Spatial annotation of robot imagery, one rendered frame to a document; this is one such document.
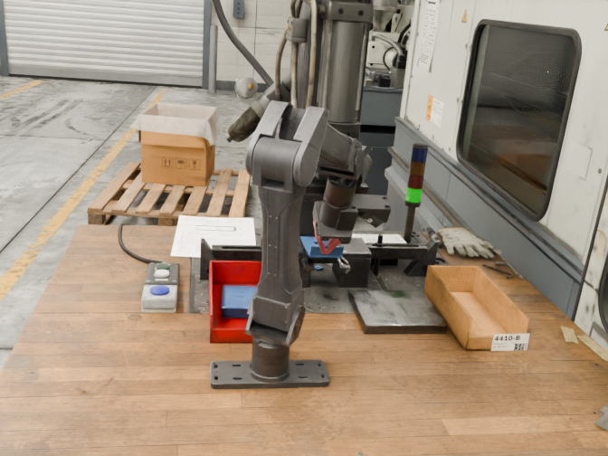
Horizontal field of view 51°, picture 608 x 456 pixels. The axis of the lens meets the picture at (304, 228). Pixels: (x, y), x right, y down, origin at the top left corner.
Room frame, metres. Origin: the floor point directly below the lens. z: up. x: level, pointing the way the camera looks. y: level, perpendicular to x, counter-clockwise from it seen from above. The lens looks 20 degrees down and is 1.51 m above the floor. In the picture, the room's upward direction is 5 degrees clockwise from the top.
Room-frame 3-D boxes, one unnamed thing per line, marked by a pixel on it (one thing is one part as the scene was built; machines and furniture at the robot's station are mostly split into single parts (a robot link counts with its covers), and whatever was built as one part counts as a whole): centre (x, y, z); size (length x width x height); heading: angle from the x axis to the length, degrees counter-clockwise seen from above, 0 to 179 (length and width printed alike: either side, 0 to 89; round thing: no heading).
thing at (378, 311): (1.20, -0.21, 0.91); 0.17 x 0.16 x 0.02; 100
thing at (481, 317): (1.21, -0.37, 0.93); 0.25 x 0.13 x 0.08; 10
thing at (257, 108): (1.61, 0.12, 1.25); 0.19 x 0.07 x 0.19; 100
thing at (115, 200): (4.45, 0.93, 0.07); 1.20 x 1.00 x 0.14; 4
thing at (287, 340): (0.94, 0.04, 1.00); 0.09 x 0.06 x 0.06; 67
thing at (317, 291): (1.44, -0.06, 0.88); 0.65 x 0.50 x 0.03; 100
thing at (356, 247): (1.35, -0.05, 0.98); 0.20 x 0.10 x 0.01; 100
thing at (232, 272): (1.16, 0.12, 0.93); 0.25 x 0.12 x 0.06; 10
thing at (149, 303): (1.16, 0.28, 0.90); 0.07 x 0.07 x 0.06; 10
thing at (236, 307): (1.18, 0.12, 0.92); 0.15 x 0.07 x 0.03; 7
